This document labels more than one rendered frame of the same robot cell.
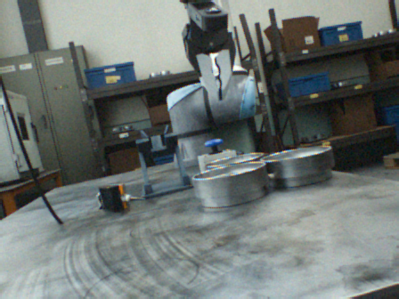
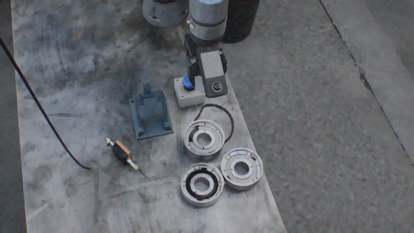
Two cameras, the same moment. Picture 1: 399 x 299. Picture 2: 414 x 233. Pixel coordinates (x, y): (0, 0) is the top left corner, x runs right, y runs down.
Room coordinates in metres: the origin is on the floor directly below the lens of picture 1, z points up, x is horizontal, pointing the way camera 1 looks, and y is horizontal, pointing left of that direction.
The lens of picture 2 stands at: (0.09, 0.06, 1.86)
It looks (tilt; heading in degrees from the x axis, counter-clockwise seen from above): 58 degrees down; 348
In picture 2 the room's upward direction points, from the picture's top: 5 degrees clockwise
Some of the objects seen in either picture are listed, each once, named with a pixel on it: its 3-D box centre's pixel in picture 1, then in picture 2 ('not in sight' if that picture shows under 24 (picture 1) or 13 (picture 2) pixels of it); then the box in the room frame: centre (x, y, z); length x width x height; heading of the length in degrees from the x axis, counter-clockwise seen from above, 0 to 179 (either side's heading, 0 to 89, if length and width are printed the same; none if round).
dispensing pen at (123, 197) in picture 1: (118, 198); (127, 160); (0.62, 0.15, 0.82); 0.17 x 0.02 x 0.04; 38
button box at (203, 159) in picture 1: (217, 162); (189, 88); (0.82, -0.03, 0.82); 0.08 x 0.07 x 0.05; 9
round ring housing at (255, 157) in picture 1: (235, 171); (204, 140); (0.65, -0.05, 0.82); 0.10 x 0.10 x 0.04
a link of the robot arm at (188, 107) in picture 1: (190, 109); not in sight; (1.15, 0.00, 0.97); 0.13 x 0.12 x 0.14; 81
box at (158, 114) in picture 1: (165, 107); not in sight; (4.25, 0.28, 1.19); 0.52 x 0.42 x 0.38; 99
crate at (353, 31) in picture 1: (334, 37); not in sight; (4.60, -1.85, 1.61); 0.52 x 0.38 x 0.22; 102
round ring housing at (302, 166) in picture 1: (297, 166); (240, 169); (0.56, -0.14, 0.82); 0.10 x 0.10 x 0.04
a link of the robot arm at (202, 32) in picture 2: not in sight; (206, 21); (0.73, -0.05, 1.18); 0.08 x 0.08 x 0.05
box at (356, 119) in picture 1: (350, 115); not in sight; (4.59, -1.87, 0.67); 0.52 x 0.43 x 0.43; 99
